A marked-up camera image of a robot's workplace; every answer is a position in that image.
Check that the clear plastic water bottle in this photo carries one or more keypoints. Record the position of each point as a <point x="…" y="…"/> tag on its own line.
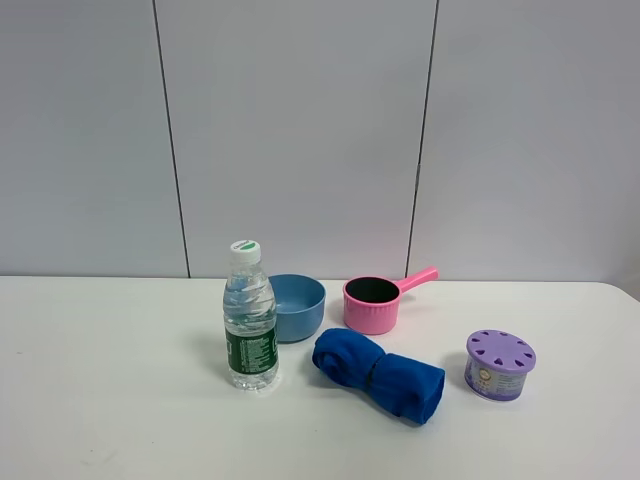
<point x="249" y="309"/>

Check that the blue plastic bowl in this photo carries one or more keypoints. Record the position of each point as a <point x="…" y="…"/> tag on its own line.
<point x="300" y="303"/>

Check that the purple air freshener can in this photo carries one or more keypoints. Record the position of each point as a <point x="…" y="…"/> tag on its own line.
<point x="498" y="364"/>

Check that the pink plastic ladle cup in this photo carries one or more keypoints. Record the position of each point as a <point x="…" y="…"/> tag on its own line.
<point x="371" y="303"/>

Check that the blue towel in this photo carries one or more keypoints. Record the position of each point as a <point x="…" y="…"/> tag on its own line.
<point x="402" y="386"/>

